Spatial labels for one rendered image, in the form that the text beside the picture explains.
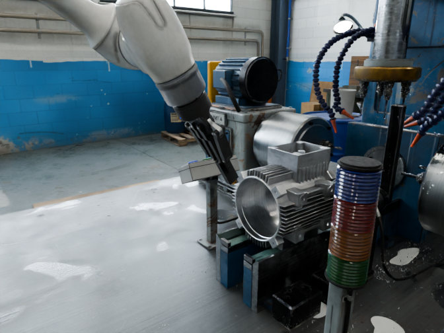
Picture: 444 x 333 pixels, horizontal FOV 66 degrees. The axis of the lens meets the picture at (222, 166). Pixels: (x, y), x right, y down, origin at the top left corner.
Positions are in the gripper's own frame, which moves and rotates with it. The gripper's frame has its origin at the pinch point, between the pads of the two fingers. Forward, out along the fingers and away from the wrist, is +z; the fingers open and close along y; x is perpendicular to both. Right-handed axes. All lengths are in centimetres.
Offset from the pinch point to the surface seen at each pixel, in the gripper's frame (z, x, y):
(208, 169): 7.2, -2.3, 16.1
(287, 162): 4.6, -11.2, -7.8
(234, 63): 3, -52, 56
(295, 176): 7.0, -9.9, -10.7
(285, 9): 158, -535, 507
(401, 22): -4, -62, -10
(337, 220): -5.9, 4.6, -35.5
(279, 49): 222, -484, 507
